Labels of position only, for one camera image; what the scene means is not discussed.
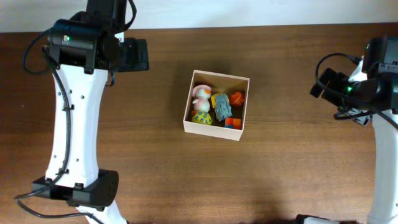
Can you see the pink open box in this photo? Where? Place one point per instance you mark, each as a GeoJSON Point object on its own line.
{"type": "Point", "coordinates": [220, 83]}

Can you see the grey and yellow toy truck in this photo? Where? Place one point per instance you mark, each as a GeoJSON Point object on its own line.
{"type": "Point", "coordinates": [221, 106]}

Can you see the yellow ball with blue letters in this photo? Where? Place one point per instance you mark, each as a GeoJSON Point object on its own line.
{"type": "Point", "coordinates": [201, 117]}

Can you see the orange lattice ball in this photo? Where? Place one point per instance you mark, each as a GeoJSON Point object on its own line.
{"type": "Point", "coordinates": [237, 99]}

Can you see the colourful puzzle cube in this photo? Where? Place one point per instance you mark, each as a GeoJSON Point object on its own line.
{"type": "Point", "coordinates": [233, 123]}

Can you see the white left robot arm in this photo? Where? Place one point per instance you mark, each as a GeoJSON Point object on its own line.
{"type": "Point", "coordinates": [84, 53]}

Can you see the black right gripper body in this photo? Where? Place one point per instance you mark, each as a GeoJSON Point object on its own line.
{"type": "Point", "coordinates": [338, 83]}

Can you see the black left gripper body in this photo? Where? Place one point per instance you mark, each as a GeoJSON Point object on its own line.
{"type": "Point", "coordinates": [134, 58]}

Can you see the white duck toy pink hat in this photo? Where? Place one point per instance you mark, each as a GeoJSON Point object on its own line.
{"type": "Point", "coordinates": [201, 95]}

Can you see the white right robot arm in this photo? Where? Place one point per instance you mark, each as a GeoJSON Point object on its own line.
{"type": "Point", "coordinates": [369, 96]}

